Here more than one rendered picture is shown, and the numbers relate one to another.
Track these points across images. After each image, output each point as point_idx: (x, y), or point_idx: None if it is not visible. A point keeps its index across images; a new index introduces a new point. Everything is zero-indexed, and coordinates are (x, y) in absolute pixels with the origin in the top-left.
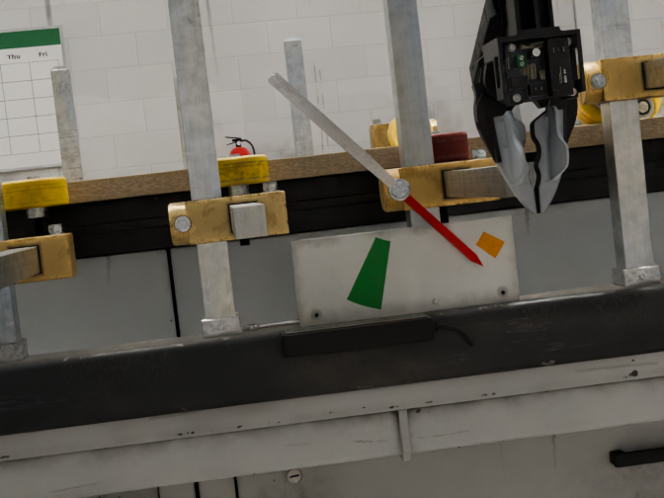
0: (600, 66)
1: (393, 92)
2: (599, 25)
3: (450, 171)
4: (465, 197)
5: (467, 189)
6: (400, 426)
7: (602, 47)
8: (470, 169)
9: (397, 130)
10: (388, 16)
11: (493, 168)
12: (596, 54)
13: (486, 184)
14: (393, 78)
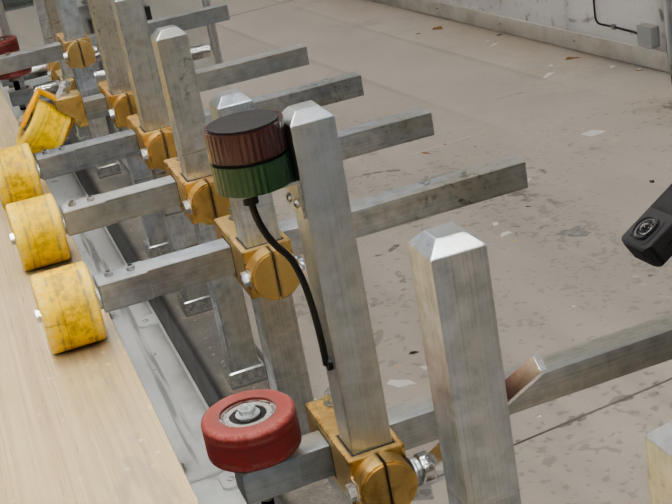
0: (289, 247)
1: (348, 354)
2: (265, 201)
3: (429, 411)
4: (509, 414)
5: (525, 401)
6: None
7: (273, 226)
8: (548, 372)
9: (355, 404)
10: (357, 246)
11: (652, 338)
12: (249, 238)
13: (617, 365)
14: (358, 332)
